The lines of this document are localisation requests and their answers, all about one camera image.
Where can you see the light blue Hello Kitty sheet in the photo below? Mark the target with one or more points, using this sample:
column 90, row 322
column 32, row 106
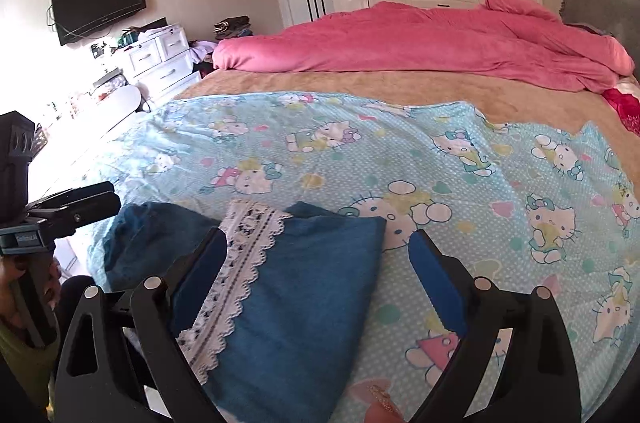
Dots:
column 521, row 204

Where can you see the grey padded headboard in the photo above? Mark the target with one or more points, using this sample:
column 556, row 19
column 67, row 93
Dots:
column 618, row 18

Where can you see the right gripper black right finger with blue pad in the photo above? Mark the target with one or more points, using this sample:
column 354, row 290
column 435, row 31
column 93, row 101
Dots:
column 538, row 381

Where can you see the white drawer chest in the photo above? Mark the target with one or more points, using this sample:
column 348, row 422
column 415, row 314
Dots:
column 159, row 64

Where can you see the folded dark clothes pile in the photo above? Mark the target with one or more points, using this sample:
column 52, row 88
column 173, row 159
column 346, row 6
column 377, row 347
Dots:
column 237, row 26

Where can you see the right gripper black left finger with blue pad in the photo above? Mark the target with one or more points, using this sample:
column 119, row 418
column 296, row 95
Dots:
column 121, row 361

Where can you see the pink duvet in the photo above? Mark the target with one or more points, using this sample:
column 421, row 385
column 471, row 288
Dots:
column 511, row 39

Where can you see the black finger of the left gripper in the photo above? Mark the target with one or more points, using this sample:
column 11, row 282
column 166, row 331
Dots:
column 75, row 208

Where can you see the red floral pillow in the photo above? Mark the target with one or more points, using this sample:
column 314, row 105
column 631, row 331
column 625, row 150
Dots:
column 627, row 108

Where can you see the person's right hand thumb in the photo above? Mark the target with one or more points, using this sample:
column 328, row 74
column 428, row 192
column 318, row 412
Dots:
column 382, row 410

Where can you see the blue denim pants lace trim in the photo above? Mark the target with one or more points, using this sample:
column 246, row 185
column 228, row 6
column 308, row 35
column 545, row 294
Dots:
column 278, row 332

